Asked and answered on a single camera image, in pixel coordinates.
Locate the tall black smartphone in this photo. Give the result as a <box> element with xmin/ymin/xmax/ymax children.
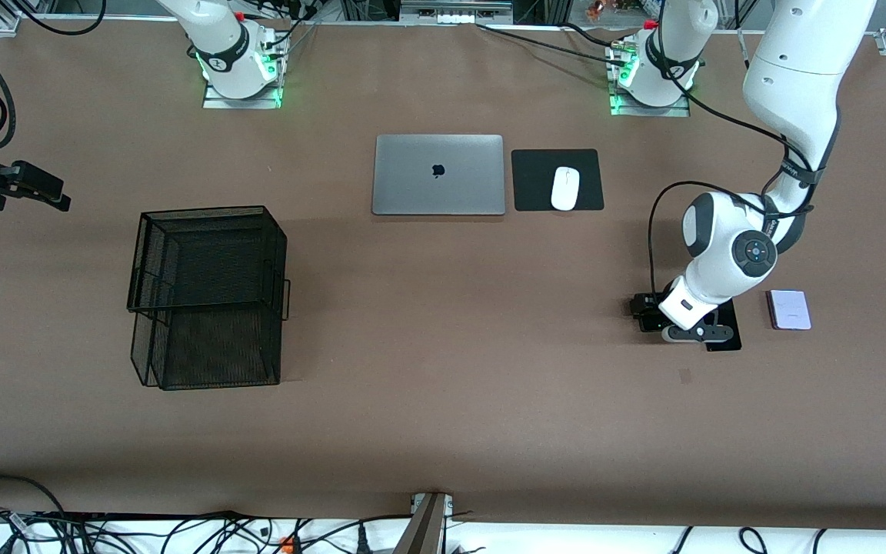
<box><xmin>704</xmin><ymin>299</ymin><xmax>743</xmax><ymax>353</ymax></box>

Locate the lavender flip phone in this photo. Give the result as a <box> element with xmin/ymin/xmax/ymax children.
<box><xmin>766</xmin><ymin>289</ymin><xmax>812</xmax><ymax>332</ymax></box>

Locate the white computer mouse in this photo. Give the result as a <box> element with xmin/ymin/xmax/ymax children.
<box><xmin>551</xmin><ymin>166</ymin><xmax>581</xmax><ymax>212</ymax></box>

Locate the grey power strip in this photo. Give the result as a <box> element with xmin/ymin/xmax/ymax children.
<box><xmin>399</xmin><ymin>0</ymin><xmax>513</xmax><ymax>25</ymax></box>

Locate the black wire mesh tray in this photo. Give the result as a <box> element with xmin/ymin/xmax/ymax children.
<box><xmin>127</xmin><ymin>205</ymin><xmax>291</xmax><ymax>391</ymax></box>

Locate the long black table cable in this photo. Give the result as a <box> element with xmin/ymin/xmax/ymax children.
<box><xmin>476</xmin><ymin>22</ymin><xmax>632</xmax><ymax>68</ymax></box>

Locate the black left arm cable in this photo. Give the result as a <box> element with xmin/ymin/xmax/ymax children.
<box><xmin>648</xmin><ymin>0</ymin><xmax>821</xmax><ymax>297</ymax></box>

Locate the black looped cable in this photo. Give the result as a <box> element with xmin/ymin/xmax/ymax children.
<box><xmin>0</xmin><ymin>474</ymin><xmax>68</xmax><ymax>520</ymax></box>

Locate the silver closed laptop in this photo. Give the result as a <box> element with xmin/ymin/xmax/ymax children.
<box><xmin>371</xmin><ymin>134</ymin><xmax>506</xmax><ymax>217</ymax></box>

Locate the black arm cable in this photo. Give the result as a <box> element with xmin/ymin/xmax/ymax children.
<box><xmin>0</xmin><ymin>0</ymin><xmax>105</xmax><ymax>151</ymax></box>
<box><xmin>648</xmin><ymin>0</ymin><xmax>821</xmax><ymax>297</ymax></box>

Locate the short black table cable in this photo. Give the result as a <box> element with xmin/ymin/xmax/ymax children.
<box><xmin>562</xmin><ymin>22</ymin><xmax>619</xmax><ymax>48</ymax></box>

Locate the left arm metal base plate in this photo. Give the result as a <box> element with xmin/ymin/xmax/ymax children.
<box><xmin>608</xmin><ymin>38</ymin><xmax>692</xmax><ymax>118</ymax></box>

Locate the black mouse pad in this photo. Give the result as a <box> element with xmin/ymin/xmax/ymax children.
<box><xmin>511</xmin><ymin>149</ymin><xmax>605</xmax><ymax>212</ymax></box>

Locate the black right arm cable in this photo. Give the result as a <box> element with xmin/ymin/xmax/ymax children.
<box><xmin>0</xmin><ymin>0</ymin><xmax>105</xmax><ymax>151</ymax></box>

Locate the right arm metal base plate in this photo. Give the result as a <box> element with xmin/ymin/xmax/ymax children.
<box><xmin>203</xmin><ymin>35</ymin><xmax>285</xmax><ymax>110</ymax></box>

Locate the black base cable bundle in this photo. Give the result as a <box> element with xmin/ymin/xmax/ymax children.
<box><xmin>255</xmin><ymin>0</ymin><xmax>321</xmax><ymax>58</ymax></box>

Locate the grey metal mount post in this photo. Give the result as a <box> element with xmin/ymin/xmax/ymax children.
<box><xmin>393</xmin><ymin>492</ymin><xmax>455</xmax><ymax>554</ymax></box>

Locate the long black edge cable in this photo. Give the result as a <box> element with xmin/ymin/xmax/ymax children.
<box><xmin>43</xmin><ymin>508</ymin><xmax>413</xmax><ymax>533</ymax></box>

